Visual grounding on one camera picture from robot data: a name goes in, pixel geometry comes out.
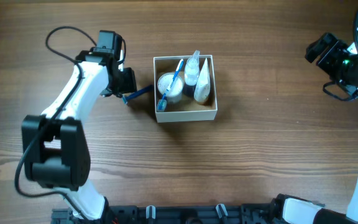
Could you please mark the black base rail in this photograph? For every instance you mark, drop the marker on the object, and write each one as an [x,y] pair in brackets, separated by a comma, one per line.
[244,214]

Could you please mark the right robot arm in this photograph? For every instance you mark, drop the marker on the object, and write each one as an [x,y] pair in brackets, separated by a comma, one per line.
[296,210]

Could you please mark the clear cap dark bottle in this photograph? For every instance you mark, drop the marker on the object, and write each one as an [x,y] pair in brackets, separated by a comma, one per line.
[192,71]

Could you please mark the blue white toothbrush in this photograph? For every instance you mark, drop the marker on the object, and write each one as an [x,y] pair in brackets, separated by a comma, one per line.
[162,104]

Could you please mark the open cardboard box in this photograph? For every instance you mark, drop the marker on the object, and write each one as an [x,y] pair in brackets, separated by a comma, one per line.
[187,109]

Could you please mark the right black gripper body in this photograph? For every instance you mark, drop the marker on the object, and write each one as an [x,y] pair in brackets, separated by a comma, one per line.
[327,54]

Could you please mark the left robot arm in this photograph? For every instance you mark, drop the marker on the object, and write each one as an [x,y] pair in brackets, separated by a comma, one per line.
[56,159]

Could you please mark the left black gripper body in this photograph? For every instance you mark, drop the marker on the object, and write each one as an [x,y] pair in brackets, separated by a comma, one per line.
[129,82]

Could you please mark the blue disposable razor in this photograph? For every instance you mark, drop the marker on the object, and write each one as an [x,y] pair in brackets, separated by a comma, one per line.
[127,98]

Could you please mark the white squeeze tube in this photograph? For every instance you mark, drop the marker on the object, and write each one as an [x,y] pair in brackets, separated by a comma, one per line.
[203,85]

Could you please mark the white lidded jar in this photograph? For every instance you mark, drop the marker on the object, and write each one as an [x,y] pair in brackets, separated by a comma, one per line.
[175,93]

